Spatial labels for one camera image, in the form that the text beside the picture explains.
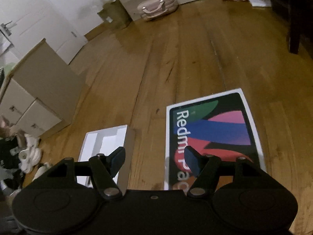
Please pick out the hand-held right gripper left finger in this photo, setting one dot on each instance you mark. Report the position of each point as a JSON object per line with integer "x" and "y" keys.
{"x": 118, "y": 157}

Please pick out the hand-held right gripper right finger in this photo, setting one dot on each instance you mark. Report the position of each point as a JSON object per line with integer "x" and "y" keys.
{"x": 192, "y": 160}

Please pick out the white tablet box base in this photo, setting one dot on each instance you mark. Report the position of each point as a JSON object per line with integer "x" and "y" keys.
{"x": 107, "y": 137}

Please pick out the colourful printed tablet box lid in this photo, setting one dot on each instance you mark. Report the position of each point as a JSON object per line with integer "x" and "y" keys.
{"x": 220, "y": 127}

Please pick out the pair of white shoes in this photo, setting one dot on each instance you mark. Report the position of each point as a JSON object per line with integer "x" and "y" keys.
{"x": 30, "y": 153}

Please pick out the beige drawer cabinet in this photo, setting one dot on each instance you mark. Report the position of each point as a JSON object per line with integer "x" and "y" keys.
{"x": 44, "y": 83}

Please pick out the dark cloth pile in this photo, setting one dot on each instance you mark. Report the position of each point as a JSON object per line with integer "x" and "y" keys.
{"x": 8, "y": 156}

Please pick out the brown cardboard box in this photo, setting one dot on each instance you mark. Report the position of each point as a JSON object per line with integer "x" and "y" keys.
{"x": 117, "y": 14}

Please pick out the pink suitcase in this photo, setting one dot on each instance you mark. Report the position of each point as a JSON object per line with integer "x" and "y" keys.
{"x": 156, "y": 6}

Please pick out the white door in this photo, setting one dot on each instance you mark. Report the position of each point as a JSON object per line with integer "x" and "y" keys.
{"x": 41, "y": 12}

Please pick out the white paper sheet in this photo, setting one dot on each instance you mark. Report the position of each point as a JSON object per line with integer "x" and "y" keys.
{"x": 259, "y": 1}

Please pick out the dark wooden chair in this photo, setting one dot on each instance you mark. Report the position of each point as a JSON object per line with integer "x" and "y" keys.
{"x": 293, "y": 12}

